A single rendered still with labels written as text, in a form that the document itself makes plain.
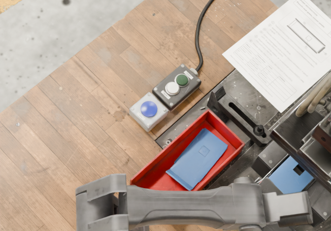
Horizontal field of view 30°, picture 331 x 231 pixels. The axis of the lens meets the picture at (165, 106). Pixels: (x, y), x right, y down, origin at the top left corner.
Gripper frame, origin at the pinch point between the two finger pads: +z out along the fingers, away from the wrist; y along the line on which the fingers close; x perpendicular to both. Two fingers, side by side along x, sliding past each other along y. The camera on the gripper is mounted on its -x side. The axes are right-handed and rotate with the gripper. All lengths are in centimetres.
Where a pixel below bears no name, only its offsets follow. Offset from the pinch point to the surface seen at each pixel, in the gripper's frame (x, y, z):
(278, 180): 1.3, 3.8, 9.4
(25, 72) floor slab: 102, -48, 96
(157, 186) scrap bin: 19.5, -16.6, 8.1
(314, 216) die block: -9.9, 3.3, 12.6
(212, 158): 15.5, -4.1, 14.4
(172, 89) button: 33.8, 1.1, 14.4
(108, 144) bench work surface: 34.9, -18.0, 8.1
